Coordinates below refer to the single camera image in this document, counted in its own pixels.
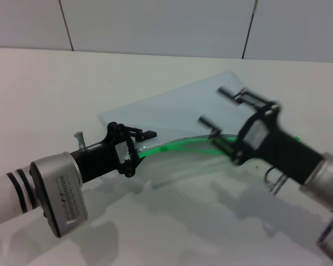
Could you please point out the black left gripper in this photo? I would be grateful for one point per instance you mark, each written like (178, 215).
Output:
(100, 160)

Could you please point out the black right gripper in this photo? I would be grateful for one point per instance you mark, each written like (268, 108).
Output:
(274, 147)

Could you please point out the transparent green-zipper document bag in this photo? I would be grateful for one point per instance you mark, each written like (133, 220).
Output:
(177, 110)

